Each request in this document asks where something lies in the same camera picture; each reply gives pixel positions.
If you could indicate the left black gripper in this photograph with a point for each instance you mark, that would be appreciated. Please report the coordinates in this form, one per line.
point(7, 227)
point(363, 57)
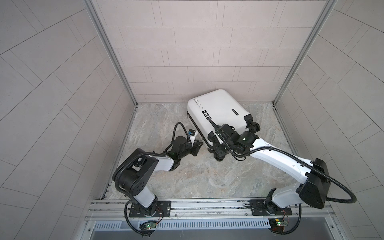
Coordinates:
point(194, 147)

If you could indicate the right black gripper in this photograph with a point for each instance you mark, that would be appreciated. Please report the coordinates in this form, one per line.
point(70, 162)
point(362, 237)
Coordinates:
point(217, 151)

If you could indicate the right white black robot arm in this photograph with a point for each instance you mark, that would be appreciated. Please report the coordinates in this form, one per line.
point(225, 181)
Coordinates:
point(314, 186)

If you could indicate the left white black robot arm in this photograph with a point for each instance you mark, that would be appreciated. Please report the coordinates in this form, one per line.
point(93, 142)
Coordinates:
point(132, 176)

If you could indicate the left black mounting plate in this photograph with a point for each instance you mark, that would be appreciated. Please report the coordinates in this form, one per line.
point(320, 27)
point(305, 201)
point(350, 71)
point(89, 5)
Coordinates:
point(158, 209)

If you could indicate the black mounting plate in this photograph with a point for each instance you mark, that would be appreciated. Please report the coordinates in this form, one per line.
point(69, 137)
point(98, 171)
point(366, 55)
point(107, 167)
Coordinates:
point(259, 208)
point(158, 209)

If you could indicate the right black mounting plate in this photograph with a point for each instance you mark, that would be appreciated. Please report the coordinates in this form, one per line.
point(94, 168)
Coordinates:
point(259, 208)

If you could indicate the left green circuit board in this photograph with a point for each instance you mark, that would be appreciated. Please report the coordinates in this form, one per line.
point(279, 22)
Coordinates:
point(148, 225)

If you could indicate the green circuit board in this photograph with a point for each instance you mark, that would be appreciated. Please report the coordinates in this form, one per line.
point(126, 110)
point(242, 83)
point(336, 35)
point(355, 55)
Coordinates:
point(278, 225)
point(148, 225)

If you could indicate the right green circuit board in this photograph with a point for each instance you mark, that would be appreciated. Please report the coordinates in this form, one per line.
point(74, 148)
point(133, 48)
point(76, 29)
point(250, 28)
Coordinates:
point(278, 225)

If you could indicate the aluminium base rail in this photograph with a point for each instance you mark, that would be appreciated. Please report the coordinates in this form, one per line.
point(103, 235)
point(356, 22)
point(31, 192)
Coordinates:
point(212, 215)

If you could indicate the right aluminium corner post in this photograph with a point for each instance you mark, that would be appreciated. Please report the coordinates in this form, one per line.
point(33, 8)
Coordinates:
point(324, 14)

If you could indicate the aluminium corner post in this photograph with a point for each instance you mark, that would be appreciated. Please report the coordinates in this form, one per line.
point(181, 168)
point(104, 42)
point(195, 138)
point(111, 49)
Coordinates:
point(324, 14)
point(106, 43)

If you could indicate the left aluminium corner post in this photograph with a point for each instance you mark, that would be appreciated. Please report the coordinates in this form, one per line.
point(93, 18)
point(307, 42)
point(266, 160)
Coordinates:
point(106, 43)

